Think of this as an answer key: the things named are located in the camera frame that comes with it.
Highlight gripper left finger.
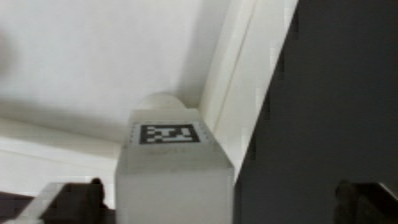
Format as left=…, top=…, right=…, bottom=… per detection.
left=13, top=177, right=118, bottom=224

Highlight white square table top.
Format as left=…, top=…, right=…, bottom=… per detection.
left=0, top=0, right=258, bottom=210

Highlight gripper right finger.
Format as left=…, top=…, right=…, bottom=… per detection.
left=334, top=180, right=398, bottom=224

